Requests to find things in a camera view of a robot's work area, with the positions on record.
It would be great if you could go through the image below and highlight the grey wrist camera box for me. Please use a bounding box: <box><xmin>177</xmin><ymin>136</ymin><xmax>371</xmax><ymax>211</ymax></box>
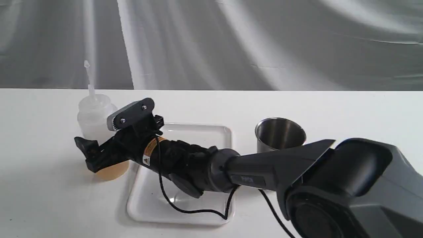
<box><xmin>107</xmin><ymin>98</ymin><xmax>155</xmax><ymax>132</ymax></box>

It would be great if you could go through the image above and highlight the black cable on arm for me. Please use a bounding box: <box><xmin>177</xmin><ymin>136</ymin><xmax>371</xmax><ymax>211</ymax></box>
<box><xmin>155</xmin><ymin>132</ymin><xmax>296</xmax><ymax>238</ymax></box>

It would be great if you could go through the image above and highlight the white rectangular plastic tray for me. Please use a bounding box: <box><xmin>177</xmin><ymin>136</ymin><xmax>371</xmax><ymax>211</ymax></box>
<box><xmin>127</xmin><ymin>123</ymin><xmax>236</xmax><ymax>226</ymax></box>

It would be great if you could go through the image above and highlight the stainless steel cup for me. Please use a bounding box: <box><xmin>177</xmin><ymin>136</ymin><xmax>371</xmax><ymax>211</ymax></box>
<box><xmin>255</xmin><ymin>117</ymin><xmax>307</xmax><ymax>153</ymax></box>

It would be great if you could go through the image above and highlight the clear plastic squeeze bottle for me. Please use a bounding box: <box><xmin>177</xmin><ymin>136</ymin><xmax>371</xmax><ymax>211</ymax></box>
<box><xmin>77</xmin><ymin>60</ymin><xmax>130</xmax><ymax>181</ymax></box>

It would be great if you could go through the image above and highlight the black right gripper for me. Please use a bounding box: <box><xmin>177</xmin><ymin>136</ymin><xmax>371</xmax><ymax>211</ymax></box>
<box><xmin>74</xmin><ymin>114</ymin><xmax>165</xmax><ymax>173</ymax></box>

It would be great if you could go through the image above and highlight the grey fabric backdrop curtain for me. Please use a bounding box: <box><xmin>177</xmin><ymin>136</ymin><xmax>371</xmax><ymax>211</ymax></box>
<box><xmin>0</xmin><ymin>0</ymin><xmax>423</xmax><ymax>91</ymax></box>

